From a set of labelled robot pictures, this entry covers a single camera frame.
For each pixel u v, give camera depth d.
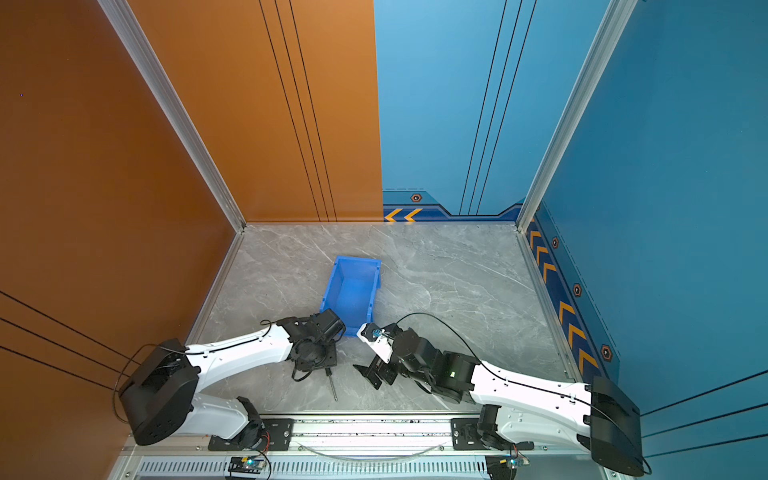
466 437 0.72
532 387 0.47
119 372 0.71
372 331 0.60
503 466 0.70
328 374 0.83
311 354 0.66
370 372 0.62
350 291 1.01
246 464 0.71
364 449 0.72
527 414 0.46
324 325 0.68
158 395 0.42
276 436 0.74
